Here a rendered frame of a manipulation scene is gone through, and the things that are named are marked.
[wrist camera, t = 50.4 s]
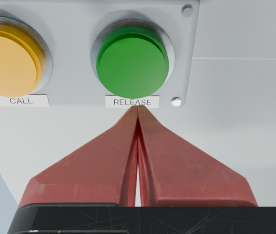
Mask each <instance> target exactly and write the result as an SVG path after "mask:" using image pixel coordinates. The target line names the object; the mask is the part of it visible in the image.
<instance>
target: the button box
mask: <svg viewBox="0 0 276 234"><path fill-rule="evenodd" d="M199 8H200V0H0V25H6V26H11V27H14V28H16V29H18V30H20V31H22V32H24V33H25V34H26V35H28V36H29V37H30V38H31V39H32V40H33V41H34V42H35V43H36V44H37V45H38V47H39V49H40V50H41V52H42V54H43V58H44V61H45V71H44V74H43V77H42V79H41V80H40V82H39V84H38V86H37V87H36V88H35V90H33V91H32V92H31V93H29V94H27V95H25V96H22V97H3V96H0V106H13V107H106V108H130V107H131V106H132V105H137V106H138V105H144V106H146V107H147V108H182V107H184V105H185V102H186V96H187V89H188V83H189V76H190V70H191V61H192V55H193V48H194V42H195V36H196V29H197V20H198V14H199ZM126 27H139V28H143V29H146V30H148V31H150V32H152V33H153V34H155V35H156V36H157V37H158V38H159V39H160V40H161V41H162V42H163V44H164V46H165V48H166V51H167V55H168V59H169V72H168V76H167V79H166V80H165V82H164V84H163V85H162V86H161V87H160V88H159V89H158V90H157V91H156V92H154V93H153V94H151V95H149V96H146V97H143V98H138V99H128V98H123V97H119V96H116V95H115V94H113V93H111V92H110V91H108V90H107V89H106V88H105V87H104V86H103V85H102V83H101V82H100V79H99V78H98V75H97V70H96V61H97V56H98V52H99V49H100V46H101V45H102V43H103V41H104V40H105V39H106V38H107V37H108V36H109V35H110V34H111V33H113V32H115V31H117V30H119V29H122V28H126Z"/></svg>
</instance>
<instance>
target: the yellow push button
mask: <svg viewBox="0 0 276 234"><path fill-rule="evenodd" d="M44 71H45V61H44V58H43V54H42V52H41V50H40V49H39V47H38V45H37V44H36V43H35V42H34V41H33V40H32V39H31V38H30V37H29V36H28V35H26V34H25V33H24V32H22V31H20V30H18V29H16V28H14V27H11V26H6V25H0V96H3V97H8V98H17V97H22V96H25V95H27V94H29V93H31V92H32V91H33V90H35V88H36V87H37V86H38V84H39V82H40V80H41V79H42V77H43V74H44Z"/></svg>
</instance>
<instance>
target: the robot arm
mask: <svg viewBox="0 0 276 234"><path fill-rule="evenodd" d="M138 173H139V189H140V204H141V206H140V207H136V206H135V204H136V189H137V174H138ZM7 234H276V207H259V206H258V204H257V202H256V199H255V197H254V194H253V192H252V190H251V187H250V185H249V183H248V181H247V179H246V178H245V177H243V176H242V175H240V174H239V173H237V172H235V171H234V170H232V169H231V168H229V167H227V166H226V165H224V164H223V163H221V162H220V161H218V160H217V159H215V158H213V157H212V156H210V155H208V154H207V153H205V152H204V151H202V150H201V149H199V148H198V147H196V146H194V145H193V144H191V143H190V142H188V141H186V140H185V139H183V138H182V137H180V136H179V135H177V134H175V133H174V132H172V131H171V130H169V129H167V128H166V127H164V126H163V125H162V124H161V123H160V122H159V121H158V120H157V119H156V118H155V117H154V115H153V114H152V113H151V112H150V111H149V110H148V109H147V107H146V106H144V105H138V106H137V105H132V106H131V107H130V108H129V109H128V110H127V111H126V112H125V114H124V115H123V116H122V117H121V118H120V119H119V120H118V121H117V122H116V123H115V124H114V125H113V126H112V127H111V128H109V129H108V130H106V131H105V132H103V133H101V134H100V135H98V136H97V137H95V138H94V139H92V140H90V141H89V142H87V143H86V144H84V145H83V146H81V147H79V148H78V149H76V150H75V151H73V152H72V153H70V154H68V155H67V156H65V157H64V158H62V159H60V160H59V161H57V162H56V163H54V164H53V165H51V166H50V167H48V168H47V169H45V170H43V171H42V172H40V173H38V174H37V175H35V176H34V177H32V178H31V179H30V181H29V183H28V184H27V186H26V188H25V191H24V193H23V196H22V198H21V200H20V203H19V205H18V208H17V210H16V213H15V215H14V218H13V220H12V222H11V225H10V227H9V230H8V232H7Z"/></svg>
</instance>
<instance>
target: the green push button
mask: <svg viewBox="0 0 276 234"><path fill-rule="evenodd" d="M96 70H97V75H98V78H99V79H100V82H101V83H102V85H103V86H104V87H105V88H106V89H107V90H108V91H110V92H111V93H113V94H115V95H116V96H119V97H122V98H128V99H138V98H144V97H146V96H149V95H151V94H153V93H154V92H156V91H157V90H158V89H159V88H160V87H161V86H162V85H163V84H164V82H165V80H166V79H167V76H168V72H169V59H168V55H167V51H166V48H165V46H164V44H163V42H162V41H161V40H160V39H159V38H158V37H157V36H156V35H155V34H153V33H152V32H150V31H148V30H146V29H143V28H139V27H126V28H122V29H119V30H117V31H115V32H113V33H111V34H110V35H109V36H108V37H107V38H106V39H105V40H104V41H103V43H102V45H101V46H100V49H99V52H98V56H97V61H96Z"/></svg>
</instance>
